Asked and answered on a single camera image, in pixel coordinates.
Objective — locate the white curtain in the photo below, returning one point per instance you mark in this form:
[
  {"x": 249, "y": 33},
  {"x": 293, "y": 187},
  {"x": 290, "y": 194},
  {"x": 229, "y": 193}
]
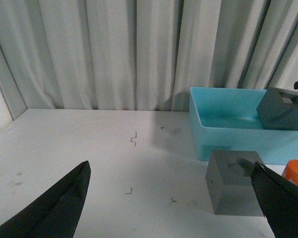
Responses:
[{"x": 141, "y": 54}]

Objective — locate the gray cube with round hole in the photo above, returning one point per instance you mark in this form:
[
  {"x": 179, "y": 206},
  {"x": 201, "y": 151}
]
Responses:
[{"x": 229, "y": 183}]

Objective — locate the gray cube with square hole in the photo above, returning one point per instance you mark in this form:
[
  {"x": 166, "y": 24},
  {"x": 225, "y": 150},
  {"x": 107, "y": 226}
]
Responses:
[{"x": 278, "y": 109}]

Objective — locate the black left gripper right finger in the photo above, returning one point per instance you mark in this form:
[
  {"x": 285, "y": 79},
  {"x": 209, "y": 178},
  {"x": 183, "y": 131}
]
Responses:
[{"x": 278, "y": 200}]

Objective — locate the blue plastic box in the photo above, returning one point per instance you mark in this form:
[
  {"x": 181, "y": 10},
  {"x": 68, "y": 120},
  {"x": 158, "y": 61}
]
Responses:
[{"x": 227, "y": 119}]

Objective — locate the orange cylinder part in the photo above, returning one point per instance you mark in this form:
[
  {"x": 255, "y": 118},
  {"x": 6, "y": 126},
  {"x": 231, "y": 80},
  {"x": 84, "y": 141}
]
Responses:
[{"x": 290, "y": 171}]

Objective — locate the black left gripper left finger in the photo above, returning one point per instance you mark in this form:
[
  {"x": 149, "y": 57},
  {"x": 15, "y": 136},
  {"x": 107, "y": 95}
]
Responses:
[{"x": 55, "y": 213}]

